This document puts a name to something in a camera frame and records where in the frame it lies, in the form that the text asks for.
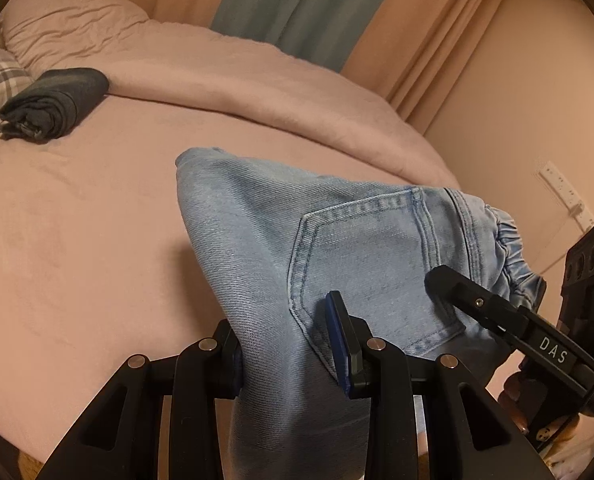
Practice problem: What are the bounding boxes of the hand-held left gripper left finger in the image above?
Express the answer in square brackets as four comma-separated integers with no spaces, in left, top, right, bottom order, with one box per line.
[36,319,245,480]

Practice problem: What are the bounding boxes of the light blue denim pants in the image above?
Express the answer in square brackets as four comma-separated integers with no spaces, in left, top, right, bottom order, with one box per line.
[174,146,548,480]

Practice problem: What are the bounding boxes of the teal curtain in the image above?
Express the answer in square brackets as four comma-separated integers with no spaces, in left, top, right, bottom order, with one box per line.
[211,0,414,74]

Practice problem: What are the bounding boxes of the pink bed sheet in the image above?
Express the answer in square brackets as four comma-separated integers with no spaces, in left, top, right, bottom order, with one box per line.
[0,91,428,463]

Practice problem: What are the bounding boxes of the thin white cable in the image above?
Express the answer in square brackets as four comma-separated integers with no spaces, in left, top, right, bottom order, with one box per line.
[524,207,586,275]

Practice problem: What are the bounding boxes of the white power strip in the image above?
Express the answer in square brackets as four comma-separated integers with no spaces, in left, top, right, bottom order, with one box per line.
[539,161,594,229]

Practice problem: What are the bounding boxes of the folded dark denim pants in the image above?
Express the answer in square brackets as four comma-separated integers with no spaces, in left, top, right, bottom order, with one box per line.
[0,67,110,144]

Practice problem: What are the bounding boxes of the pink duvet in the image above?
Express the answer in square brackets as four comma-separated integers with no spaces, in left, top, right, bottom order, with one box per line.
[0,0,462,192]

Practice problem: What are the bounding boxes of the person's right hand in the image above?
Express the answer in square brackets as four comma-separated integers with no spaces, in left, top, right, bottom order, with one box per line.
[498,372,534,435]

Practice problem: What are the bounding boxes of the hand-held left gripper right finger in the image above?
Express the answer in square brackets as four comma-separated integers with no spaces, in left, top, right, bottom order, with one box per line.
[325,290,558,480]

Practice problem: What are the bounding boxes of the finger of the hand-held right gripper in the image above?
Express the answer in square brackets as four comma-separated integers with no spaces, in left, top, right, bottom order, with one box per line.
[424,264,594,387]

